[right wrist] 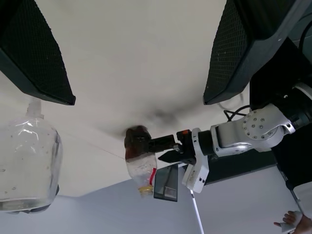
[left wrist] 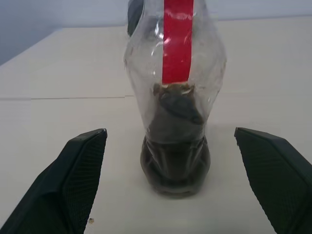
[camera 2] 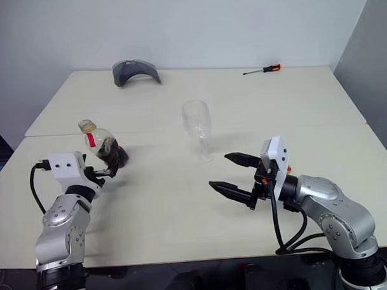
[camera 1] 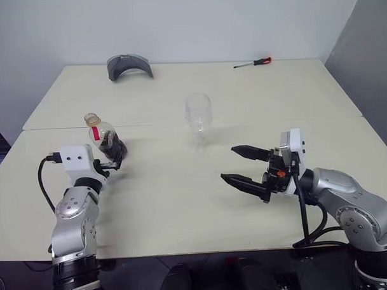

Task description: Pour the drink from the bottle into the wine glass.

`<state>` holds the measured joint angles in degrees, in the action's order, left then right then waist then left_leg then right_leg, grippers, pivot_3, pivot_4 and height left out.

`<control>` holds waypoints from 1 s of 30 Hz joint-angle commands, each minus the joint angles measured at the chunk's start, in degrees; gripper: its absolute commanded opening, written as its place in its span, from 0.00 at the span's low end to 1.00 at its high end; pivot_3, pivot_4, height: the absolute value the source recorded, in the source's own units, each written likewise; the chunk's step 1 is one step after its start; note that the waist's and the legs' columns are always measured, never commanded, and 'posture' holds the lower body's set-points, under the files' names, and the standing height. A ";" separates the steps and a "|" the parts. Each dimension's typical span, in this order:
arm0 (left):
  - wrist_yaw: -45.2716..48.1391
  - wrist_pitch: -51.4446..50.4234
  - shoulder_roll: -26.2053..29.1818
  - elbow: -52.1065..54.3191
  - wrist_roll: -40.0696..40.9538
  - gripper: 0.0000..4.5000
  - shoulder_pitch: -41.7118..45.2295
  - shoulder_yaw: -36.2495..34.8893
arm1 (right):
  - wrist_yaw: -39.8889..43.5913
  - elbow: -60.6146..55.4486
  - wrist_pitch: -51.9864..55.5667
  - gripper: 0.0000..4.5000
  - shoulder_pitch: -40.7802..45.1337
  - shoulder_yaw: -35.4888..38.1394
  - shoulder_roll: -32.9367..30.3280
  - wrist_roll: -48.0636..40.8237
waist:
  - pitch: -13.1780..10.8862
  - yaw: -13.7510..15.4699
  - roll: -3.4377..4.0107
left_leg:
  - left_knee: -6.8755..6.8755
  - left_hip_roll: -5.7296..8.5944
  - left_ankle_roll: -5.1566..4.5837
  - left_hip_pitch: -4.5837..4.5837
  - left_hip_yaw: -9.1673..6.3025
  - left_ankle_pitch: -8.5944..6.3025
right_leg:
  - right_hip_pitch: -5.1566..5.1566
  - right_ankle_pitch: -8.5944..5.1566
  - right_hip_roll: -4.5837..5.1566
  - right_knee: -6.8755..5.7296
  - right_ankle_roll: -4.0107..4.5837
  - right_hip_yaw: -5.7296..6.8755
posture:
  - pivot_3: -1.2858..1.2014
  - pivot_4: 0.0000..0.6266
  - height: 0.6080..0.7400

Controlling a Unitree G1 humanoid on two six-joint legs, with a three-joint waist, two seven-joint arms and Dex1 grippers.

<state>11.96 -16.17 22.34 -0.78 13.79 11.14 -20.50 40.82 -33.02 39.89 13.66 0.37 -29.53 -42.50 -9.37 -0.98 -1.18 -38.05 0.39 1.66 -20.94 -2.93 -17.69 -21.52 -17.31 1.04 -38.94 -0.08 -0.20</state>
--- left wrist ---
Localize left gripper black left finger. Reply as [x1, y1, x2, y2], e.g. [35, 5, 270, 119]
[0, 128, 108, 234]

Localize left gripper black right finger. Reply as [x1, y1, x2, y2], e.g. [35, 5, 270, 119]
[234, 127, 312, 234]

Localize clear bottle with red label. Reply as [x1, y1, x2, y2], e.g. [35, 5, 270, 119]
[123, 0, 229, 198]

